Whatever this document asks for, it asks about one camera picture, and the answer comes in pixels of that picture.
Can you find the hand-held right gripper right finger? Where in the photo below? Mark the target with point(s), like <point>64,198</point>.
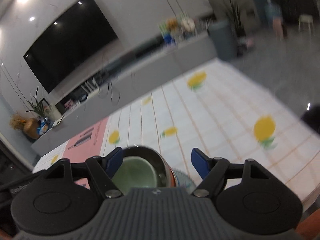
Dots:
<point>200,162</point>

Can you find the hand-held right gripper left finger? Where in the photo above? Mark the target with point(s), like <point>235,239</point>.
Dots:
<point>113,161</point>

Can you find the clear glass flower plate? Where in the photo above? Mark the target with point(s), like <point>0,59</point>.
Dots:
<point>185,178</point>

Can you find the green ceramic bowl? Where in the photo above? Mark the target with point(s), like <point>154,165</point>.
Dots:
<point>135,172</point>

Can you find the orange steel bowl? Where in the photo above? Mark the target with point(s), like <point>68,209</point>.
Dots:
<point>160,162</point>

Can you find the pink bottle-print table runner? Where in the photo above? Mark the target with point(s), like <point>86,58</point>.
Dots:
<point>87,145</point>

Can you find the white checked lemon tablecloth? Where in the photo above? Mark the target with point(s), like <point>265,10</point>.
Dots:
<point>212,117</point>

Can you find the golden vase with dried plant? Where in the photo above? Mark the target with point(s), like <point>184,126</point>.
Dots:
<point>27,127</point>

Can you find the paper drawing sheet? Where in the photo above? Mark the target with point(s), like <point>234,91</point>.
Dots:
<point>53,112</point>

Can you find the white router with antennas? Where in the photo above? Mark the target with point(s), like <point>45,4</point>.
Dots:
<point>90,85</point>

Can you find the grey long television cabinet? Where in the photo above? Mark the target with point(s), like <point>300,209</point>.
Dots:
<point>150,75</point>

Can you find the small potted grass plant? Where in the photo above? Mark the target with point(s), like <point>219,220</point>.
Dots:
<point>37,103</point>

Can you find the black plastic bag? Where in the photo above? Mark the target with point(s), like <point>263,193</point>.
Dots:
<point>311,120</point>

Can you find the grey trash bin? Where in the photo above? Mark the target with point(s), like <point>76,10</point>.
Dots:
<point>222,40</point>

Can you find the black flat television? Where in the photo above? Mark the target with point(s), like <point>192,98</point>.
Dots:
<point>70,42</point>

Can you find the patterned slippers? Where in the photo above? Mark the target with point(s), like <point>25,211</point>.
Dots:
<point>246,42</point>

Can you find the white paddle sign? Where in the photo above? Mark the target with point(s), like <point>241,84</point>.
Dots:
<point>187,24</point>

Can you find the brown teddy bear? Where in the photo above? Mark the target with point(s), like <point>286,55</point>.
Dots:
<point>172,25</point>

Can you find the tall potted leaf plant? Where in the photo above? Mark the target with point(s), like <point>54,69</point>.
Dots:
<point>235,12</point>

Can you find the pink space heater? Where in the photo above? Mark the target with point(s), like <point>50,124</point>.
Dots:
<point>278,27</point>

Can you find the blue water bottle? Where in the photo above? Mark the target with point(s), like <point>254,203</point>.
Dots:
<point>273,8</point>

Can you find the white wheeled stool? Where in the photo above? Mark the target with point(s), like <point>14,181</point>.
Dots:
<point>305,21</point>

